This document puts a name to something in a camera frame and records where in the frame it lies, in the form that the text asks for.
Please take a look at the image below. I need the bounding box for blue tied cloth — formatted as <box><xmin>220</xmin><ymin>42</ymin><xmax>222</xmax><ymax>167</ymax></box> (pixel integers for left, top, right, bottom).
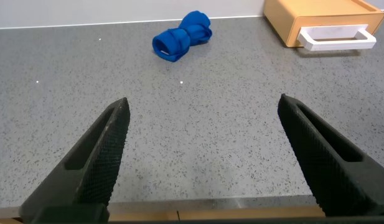
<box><xmin>152</xmin><ymin>10</ymin><xmax>213</xmax><ymax>63</ymax></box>

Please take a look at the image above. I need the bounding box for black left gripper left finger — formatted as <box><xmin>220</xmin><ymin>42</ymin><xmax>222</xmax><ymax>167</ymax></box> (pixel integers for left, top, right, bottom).
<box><xmin>19</xmin><ymin>97</ymin><xmax>131</xmax><ymax>223</ymax></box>

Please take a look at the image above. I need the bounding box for yellow drawer with white handle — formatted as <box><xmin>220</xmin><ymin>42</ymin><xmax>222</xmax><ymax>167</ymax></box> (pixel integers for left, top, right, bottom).
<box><xmin>284</xmin><ymin>11</ymin><xmax>384</xmax><ymax>52</ymax></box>

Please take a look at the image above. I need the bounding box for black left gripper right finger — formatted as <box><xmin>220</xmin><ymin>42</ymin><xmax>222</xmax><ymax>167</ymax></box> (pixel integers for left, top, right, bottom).
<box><xmin>277</xmin><ymin>93</ymin><xmax>384</xmax><ymax>218</ymax></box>

